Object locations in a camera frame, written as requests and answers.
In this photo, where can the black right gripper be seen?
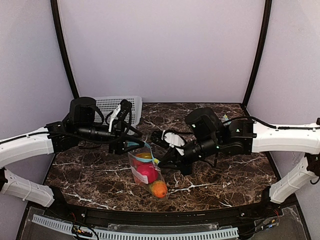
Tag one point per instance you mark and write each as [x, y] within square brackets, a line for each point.
[178, 159]

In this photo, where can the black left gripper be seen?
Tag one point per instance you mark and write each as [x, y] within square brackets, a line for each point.
[118, 139]

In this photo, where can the red toy pepper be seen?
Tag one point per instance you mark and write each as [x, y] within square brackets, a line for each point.
[144, 156]

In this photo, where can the pink toy fruit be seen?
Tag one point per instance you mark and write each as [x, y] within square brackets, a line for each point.
[148, 170]

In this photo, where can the clear zip bag blue zipper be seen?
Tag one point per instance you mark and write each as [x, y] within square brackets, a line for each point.
[134, 163]

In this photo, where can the orange green toy mango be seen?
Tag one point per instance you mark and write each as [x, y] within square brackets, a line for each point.
[158, 189]

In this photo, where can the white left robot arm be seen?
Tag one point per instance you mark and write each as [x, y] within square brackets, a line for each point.
[85, 122]

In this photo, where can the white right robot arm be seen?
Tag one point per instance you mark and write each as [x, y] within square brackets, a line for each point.
[243, 136]

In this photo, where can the white perforated plastic basket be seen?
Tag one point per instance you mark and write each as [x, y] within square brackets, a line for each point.
[107, 104]

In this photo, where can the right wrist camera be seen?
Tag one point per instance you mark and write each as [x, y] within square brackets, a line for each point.
[170, 140]

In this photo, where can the white slotted cable duct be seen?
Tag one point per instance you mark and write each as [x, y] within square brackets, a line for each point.
[141, 233]

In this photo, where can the black front frame rail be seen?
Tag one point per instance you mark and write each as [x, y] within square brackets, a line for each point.
[242, 215]

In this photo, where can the left black frame post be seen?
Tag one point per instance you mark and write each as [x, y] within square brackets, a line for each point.
[63, 48]

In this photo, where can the black frame post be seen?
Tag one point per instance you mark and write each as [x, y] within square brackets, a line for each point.
[63, 48]
[259, 52]

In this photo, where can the right black frame post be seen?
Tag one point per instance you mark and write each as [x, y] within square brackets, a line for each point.
[259, 52]

